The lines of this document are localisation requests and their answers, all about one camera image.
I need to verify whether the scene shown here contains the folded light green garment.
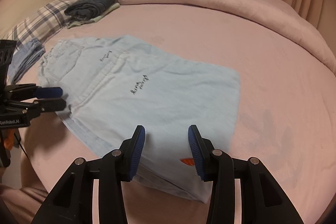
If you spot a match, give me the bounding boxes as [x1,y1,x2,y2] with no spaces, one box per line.
[67,3,120,29]

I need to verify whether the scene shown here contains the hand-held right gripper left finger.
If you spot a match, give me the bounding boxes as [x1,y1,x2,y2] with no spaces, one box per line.
[31,125,146,224]

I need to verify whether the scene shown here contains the cream headboard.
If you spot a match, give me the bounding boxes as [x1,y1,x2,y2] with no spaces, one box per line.
[0,0,57,38]

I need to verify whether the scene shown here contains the folded light blue jeans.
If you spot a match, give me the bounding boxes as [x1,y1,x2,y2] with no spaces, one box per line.
[7,38,46,84]

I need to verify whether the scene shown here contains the black cable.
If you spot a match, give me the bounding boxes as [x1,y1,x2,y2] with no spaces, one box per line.
[14,132,31,159]

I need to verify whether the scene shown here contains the plaid pillow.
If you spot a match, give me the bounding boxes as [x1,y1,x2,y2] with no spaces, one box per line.
[5,0,76,50]

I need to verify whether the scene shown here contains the light blue strawberry print pants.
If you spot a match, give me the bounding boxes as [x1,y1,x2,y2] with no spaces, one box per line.
[37,35,241,204]

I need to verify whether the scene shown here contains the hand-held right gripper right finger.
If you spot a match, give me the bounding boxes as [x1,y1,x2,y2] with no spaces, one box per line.
[188,124,305,224]

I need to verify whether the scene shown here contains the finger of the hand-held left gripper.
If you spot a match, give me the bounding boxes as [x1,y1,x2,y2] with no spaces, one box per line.
[16,97,67,119]
[5,84,63,100]

